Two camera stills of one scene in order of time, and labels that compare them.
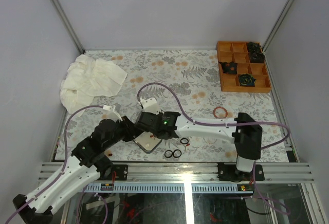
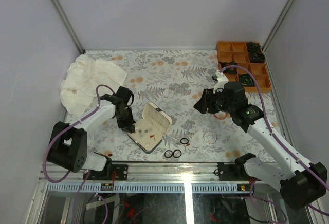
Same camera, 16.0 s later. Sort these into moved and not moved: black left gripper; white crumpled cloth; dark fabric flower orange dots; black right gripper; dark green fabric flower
Moved: black left gripper; black right gripper
Not moved: dark fabric flower orange dots; dark green fabric flower; white crumpled cloth
